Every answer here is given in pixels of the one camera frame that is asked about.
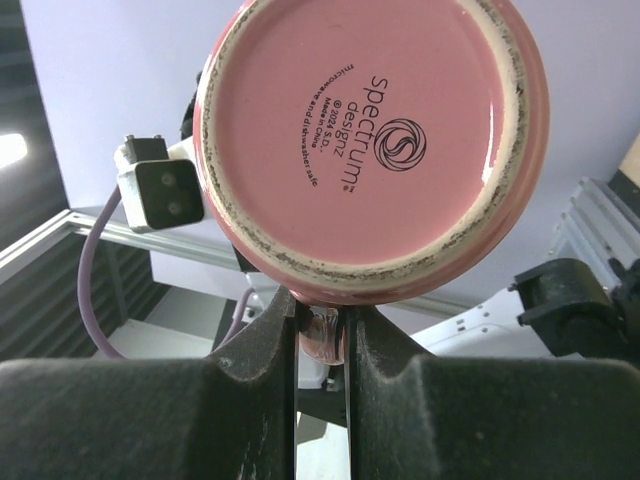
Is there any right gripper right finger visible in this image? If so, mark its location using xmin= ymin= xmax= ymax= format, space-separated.
xmin=348 ymin=307 xmax=639 ymax=479

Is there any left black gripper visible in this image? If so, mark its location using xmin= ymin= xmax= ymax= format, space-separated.
xmin=510 ymin=258 xmax=639 ymax=358

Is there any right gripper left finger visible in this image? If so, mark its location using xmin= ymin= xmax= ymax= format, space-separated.
xmin=1 ymin=289 xmax=296 ymax=479

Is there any pink floral mug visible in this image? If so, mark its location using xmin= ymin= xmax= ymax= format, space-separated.
xmin=193 ymin=1 xmax=550 ymax=365

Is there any aluminium table frame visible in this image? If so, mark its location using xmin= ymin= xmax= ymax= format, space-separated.
xmin=1 ymin=179 xmax=639 ymax=304

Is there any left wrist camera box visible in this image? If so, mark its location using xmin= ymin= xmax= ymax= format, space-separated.
xmin=114 ymin=135 xmax=205 ymax=233

